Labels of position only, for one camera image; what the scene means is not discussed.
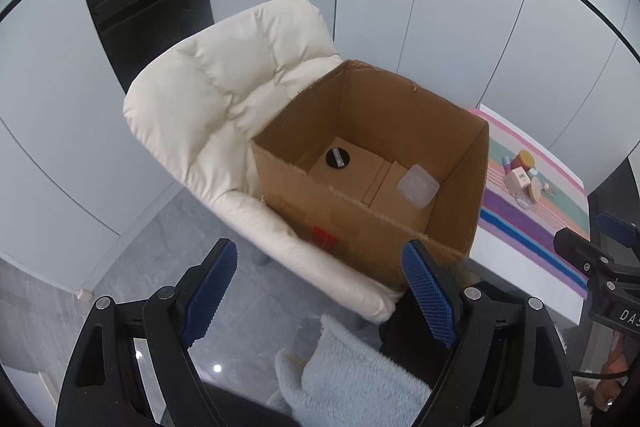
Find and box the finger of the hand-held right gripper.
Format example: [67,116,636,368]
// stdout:
[595,211,640,253]
[553,228,618,277]

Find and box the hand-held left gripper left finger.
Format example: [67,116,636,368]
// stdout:
[55,237,240,427]

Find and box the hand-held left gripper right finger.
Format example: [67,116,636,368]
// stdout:
[401,239,583,427]

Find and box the brown cardboard box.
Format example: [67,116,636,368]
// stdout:
[250,59,491,290]

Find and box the person's right hand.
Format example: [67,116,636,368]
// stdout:
[601,337,632,410]

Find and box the striped colourful cloth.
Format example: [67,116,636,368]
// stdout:
[467,107,591,303]

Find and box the white table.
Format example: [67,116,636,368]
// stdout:
[457,103,593,328]

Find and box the small wooden box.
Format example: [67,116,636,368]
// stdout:
[503,168,532,192]

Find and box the clear square plastic container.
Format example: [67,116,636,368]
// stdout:
[396,164,441,208]

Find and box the light blue fluffy cloth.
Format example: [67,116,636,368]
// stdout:
[267,314,433,427]

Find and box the cream padded chair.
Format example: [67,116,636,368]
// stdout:
[122,0,406,325]

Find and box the black cable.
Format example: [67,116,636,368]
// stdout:
[572,369,628,381]

